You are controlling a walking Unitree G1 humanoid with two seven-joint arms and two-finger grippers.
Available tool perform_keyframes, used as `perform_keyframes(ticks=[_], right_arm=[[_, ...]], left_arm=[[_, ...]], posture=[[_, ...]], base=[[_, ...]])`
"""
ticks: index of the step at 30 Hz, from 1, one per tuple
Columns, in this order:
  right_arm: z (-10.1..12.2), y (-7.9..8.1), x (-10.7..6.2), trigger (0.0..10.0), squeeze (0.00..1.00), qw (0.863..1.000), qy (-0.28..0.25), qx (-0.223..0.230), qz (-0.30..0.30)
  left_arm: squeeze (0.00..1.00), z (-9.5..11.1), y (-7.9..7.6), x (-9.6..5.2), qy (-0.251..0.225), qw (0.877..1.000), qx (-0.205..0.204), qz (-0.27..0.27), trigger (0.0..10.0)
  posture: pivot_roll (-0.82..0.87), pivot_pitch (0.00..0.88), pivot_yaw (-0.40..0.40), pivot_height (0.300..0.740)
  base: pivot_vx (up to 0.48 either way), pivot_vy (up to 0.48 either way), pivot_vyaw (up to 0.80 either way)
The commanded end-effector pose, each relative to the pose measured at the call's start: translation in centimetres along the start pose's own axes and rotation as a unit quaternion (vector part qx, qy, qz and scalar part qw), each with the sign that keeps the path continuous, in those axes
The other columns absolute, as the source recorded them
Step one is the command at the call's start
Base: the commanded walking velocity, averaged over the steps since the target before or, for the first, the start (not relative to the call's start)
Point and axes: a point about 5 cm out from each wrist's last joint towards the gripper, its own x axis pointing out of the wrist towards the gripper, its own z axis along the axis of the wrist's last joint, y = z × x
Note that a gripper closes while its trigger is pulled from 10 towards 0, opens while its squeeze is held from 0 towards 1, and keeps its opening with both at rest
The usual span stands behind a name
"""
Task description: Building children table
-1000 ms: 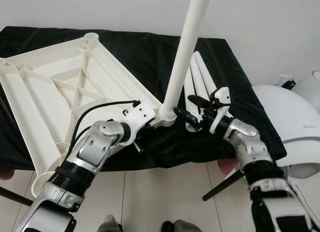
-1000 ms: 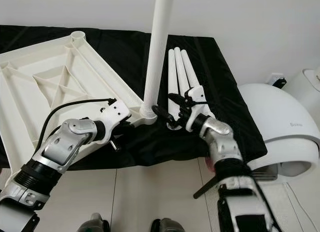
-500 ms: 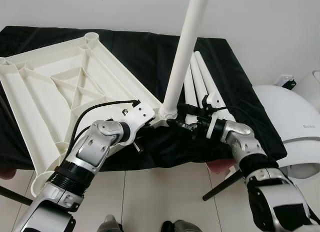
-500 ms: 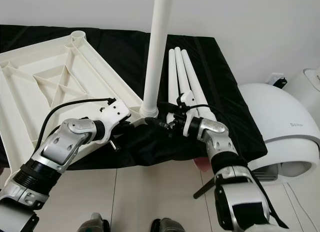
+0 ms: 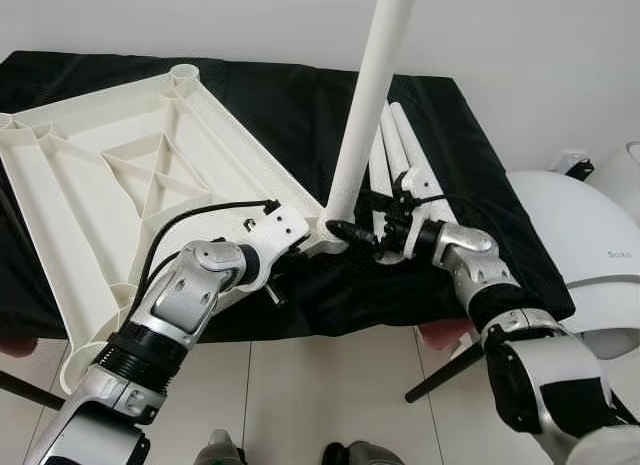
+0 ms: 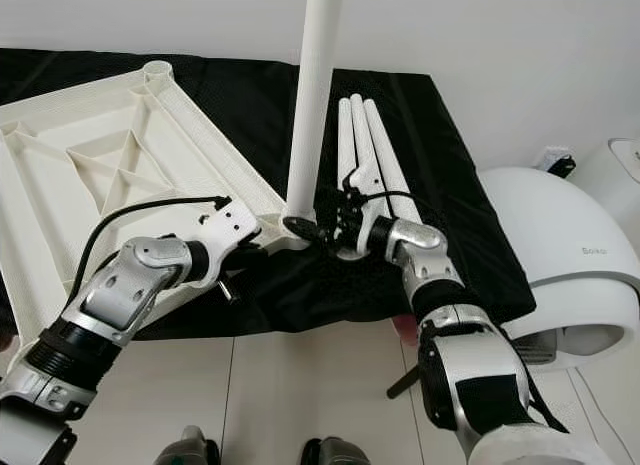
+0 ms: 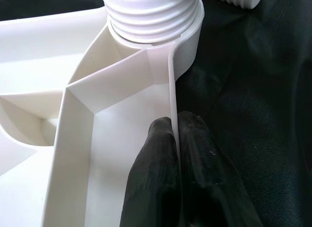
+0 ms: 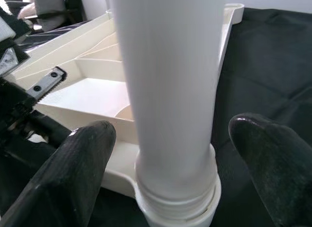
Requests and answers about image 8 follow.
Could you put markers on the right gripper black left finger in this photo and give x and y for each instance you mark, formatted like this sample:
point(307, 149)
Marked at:
point(65, 183)

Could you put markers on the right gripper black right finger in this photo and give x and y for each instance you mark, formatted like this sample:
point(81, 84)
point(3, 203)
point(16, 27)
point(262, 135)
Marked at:
point(285, 178)

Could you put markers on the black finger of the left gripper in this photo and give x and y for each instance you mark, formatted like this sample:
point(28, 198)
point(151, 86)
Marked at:
point(46, 129)

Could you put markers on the white plastic children table top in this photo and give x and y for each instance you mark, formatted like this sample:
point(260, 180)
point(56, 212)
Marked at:
point(92, 100)

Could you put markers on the white plastic table leg tube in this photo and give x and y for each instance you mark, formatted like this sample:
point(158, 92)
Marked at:
point(170, 90)

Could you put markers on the wooden armchair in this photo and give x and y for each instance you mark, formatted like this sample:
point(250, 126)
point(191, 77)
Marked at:
point(72, 17)

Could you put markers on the grey cushion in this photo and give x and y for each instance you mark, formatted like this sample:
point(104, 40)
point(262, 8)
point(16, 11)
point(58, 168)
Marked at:
point(48, 9)

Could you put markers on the black table cover cloth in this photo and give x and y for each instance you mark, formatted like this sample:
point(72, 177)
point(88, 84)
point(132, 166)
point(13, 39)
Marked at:
point(268, 66)

